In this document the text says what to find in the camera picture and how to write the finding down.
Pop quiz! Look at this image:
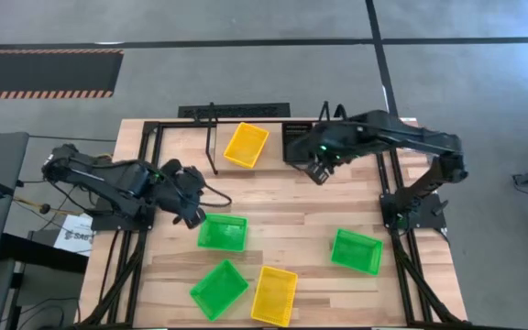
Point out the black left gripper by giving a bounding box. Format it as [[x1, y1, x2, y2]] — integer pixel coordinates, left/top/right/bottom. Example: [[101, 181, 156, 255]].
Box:
[[160, 159, 208, 229]]

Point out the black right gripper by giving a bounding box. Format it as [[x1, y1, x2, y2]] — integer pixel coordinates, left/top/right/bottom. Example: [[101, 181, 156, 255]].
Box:
[[302, 135, 347, 186]]

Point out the green slotted plastic basket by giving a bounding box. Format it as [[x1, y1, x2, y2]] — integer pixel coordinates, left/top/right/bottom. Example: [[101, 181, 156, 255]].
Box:
[[196, 213, 249, 253], [330, 227, 385, 278], [189, 258, 250, 323]]

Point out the black slotted plastic basket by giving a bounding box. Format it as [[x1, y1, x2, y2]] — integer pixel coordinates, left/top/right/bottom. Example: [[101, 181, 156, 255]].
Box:
[[281, 121, 314, 164]]

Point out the yellow slotted plastic basket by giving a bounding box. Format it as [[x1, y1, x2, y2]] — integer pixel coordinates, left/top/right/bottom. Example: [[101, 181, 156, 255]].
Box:
[[223, 121, 271, 170], [250, 265, 300, 328]]

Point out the white printed paper sheet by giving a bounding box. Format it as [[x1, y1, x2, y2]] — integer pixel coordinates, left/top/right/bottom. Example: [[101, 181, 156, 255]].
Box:
[[54, 214, 94, 257]]

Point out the black bench board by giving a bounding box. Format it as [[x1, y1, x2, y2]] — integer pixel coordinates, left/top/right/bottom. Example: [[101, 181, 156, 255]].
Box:
[[0, 232, 90, 275]]

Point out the black orange-striped floor mat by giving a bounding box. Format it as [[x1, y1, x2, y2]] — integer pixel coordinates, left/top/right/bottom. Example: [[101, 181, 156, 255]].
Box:
[[0, 49, 125, 100]]

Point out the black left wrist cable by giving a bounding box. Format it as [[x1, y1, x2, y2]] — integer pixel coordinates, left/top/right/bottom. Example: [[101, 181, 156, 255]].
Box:
[[198, 182, 234, 208]]

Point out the black wire shelf rack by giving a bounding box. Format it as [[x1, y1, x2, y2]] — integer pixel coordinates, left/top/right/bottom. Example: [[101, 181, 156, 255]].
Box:
[[193, 101, 334, 176]]

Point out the black aluminium rig frame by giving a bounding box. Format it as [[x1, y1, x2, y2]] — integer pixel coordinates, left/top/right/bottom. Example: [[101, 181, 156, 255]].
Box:
[[78, 119, 469, 329]]

